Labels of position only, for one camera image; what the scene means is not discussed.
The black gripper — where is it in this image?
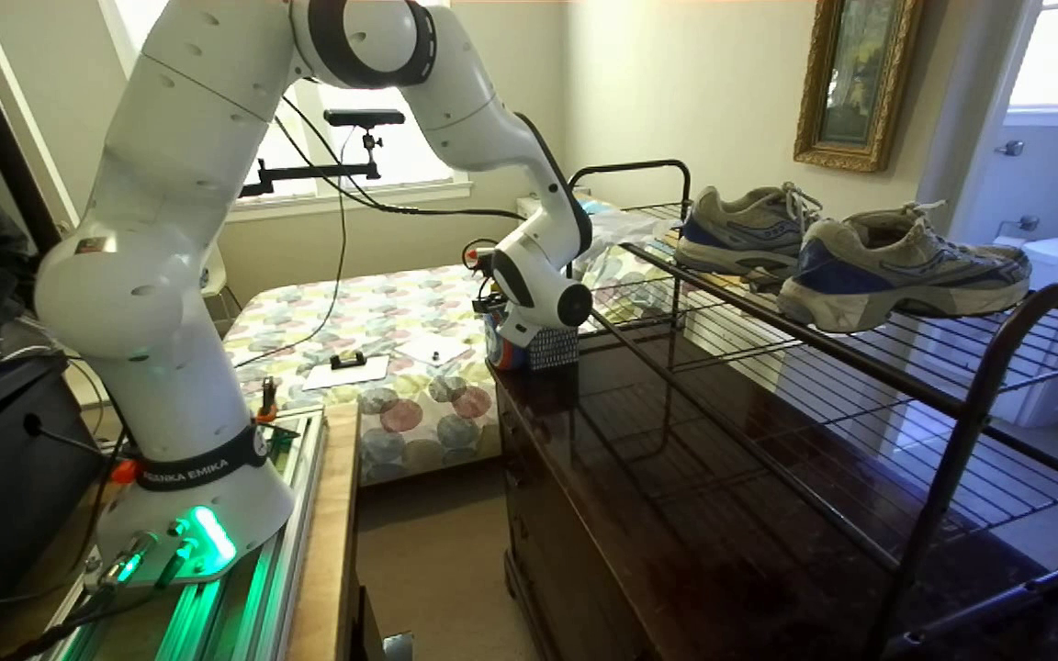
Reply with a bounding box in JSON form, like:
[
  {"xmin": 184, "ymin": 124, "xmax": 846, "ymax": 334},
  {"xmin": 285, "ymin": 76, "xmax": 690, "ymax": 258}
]
[{"xmin": 474, "ymin": 258, "xmax": 517, "ymax": 332}]

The blue spray bottle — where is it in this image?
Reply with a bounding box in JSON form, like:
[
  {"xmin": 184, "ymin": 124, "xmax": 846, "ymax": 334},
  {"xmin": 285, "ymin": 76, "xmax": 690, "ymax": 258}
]
[{"xmin": 459, "ymin": 234, "xmax": 536, "ymax": 378}]

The black metal shoe rack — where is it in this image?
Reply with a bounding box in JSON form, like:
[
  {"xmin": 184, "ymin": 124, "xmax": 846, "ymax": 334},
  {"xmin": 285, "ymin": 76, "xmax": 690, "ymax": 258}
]
[{"xmin": 561, "ymin": 158, "xmax": 1058, "ymax": 656}]

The white printed paper sheet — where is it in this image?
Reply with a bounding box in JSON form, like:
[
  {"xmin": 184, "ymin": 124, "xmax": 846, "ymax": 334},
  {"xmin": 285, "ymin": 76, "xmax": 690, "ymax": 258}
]
[{"xmin": 413, "ymin": 334, "xmax": 474, "ymax": 373}]

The bed with dotted cover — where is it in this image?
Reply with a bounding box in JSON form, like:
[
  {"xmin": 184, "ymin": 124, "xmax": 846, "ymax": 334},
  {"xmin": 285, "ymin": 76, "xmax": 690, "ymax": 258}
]
[{"xmin": 218, "ymin": 261, "xmax": 522, "ymax": 491}]

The white plastic bag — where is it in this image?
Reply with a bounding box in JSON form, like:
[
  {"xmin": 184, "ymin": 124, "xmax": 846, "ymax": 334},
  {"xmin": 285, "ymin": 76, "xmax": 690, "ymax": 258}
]
[{"xmin": 575, "ymin": 194, "xmax": 684, "ymax": 306}]

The white clipboard with black clip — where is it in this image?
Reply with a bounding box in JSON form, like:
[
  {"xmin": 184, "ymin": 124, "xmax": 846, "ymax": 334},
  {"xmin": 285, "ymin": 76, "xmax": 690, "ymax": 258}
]
[{"xmin": 300, "ymin": 348, "xmax": 394, "ymax": 393}]

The grey blue sneaker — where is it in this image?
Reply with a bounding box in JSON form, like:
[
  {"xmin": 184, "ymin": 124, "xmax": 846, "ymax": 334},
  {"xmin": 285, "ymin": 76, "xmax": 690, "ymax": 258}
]
[
  {"xmin": 671, "ymin": 180, "xmax": 824, "ymax": 294},
  {"xmin": 780, "ymin": 198, "xmax": 1037, "ymax": 338}
]

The dark wooden dresser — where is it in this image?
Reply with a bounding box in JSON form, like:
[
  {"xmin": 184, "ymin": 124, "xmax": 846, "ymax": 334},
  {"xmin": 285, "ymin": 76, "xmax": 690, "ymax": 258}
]
[{"xmin": 485, "ymin": 320, "xmax": 1058, "ymax": 661}]

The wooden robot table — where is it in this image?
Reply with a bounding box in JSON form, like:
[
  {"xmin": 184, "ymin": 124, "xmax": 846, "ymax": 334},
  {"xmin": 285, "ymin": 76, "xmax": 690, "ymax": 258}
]
[{"xmin": 284, "ymin": 395, "xmax": 364, "ymax": 661}]

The gold framed picture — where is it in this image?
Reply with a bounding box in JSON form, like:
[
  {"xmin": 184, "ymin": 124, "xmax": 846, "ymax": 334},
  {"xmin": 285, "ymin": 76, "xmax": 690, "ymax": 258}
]
[{"xmin": 795, "ymin": 0, "xmax": 924, "ymax": 176}]

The black electronics box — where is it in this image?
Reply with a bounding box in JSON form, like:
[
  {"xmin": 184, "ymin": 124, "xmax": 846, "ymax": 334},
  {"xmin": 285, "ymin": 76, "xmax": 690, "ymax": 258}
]
[{"xmin": 0, "ymin": 345, "xmax": 111, "ymax": 619}]

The white panel door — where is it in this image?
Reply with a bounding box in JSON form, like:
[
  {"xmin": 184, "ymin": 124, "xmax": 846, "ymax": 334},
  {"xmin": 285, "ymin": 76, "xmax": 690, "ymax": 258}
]
[{"xmin": 953, "ymin": 0, "xmax": 1058, "ymax": 250}]

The thin black camera cable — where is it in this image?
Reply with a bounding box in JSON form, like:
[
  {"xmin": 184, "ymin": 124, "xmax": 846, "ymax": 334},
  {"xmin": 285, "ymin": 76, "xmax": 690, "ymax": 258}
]
[{"xmin": 231, "ymin": 129, "xmax": 356, "ymax": 371}]

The black exterior camera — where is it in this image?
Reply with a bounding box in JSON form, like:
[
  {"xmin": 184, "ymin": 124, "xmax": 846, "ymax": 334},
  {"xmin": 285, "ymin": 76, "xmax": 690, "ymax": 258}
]
[{"xmin": 319, "ymin": 108, "xmax": 413, "ymax": 134}]

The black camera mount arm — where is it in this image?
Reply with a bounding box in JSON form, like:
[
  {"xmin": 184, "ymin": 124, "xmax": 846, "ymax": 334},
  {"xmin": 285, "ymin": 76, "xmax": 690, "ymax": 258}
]
[{"xmin": 235, "ymin": 124, "xmax": 386, "ymax": 203}]

